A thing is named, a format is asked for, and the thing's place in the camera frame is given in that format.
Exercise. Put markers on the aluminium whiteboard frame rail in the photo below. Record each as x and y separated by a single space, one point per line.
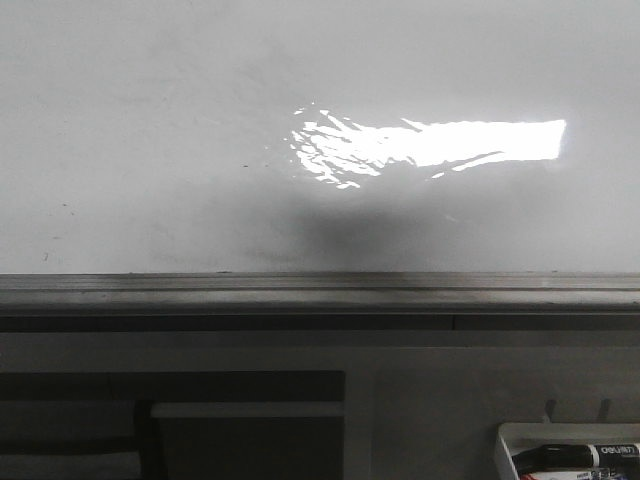
227 301

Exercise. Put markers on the white marker tray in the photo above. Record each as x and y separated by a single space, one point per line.
512 438

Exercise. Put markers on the black Deli marker in tray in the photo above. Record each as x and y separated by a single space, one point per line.
568 456

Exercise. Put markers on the dark cabinet panel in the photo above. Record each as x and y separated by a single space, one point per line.
99 426

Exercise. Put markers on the whiteboard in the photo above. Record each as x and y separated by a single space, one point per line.
272 136

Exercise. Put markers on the blue label marker in tray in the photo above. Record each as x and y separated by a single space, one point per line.
600 473

